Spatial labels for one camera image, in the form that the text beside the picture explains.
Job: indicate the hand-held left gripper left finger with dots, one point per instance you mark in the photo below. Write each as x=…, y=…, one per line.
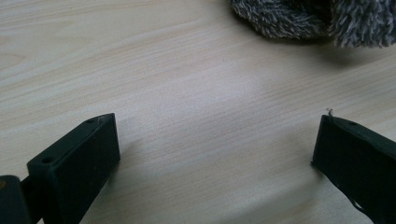
x=77, y=168

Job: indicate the grey fluffy cloth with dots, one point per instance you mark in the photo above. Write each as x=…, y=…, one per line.
x=280, y=18

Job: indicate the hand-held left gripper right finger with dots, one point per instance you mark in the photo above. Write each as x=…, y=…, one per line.
x=358, y=161

